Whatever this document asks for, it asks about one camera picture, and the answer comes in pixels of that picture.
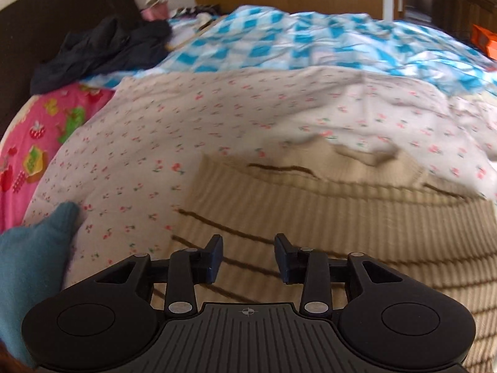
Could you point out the wooden door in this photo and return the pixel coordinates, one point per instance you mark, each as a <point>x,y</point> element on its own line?
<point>466,0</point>

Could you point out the blue white checkered quilt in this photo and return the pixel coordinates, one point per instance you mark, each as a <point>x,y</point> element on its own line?
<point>291,35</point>

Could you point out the dark wooden headboard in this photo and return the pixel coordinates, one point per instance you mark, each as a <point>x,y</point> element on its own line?
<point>46,15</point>

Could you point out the black white striped cloth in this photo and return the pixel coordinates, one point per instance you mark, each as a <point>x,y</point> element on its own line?
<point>194,10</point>

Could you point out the pink bag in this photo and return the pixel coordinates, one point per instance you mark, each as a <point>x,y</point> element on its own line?
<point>155,11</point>

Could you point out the beige striped knit sweater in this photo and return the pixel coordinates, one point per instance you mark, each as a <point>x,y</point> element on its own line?
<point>349,221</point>

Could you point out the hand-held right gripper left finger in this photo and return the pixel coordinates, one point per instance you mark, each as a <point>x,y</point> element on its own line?
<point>214,258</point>

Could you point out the blue fleece cloth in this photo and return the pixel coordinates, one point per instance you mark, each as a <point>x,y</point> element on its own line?
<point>27,264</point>

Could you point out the orange bag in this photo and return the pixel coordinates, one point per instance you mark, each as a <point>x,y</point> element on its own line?
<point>485,42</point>

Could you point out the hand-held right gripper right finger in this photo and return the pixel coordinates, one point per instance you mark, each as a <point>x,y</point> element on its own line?
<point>283,258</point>

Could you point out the white cherry print blanket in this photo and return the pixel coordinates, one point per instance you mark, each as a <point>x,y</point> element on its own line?
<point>174,124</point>

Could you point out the dark jacket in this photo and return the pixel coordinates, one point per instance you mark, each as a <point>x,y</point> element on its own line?
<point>101,50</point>

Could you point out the pink fruit print sheet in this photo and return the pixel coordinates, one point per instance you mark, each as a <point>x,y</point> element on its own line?
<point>39,132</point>

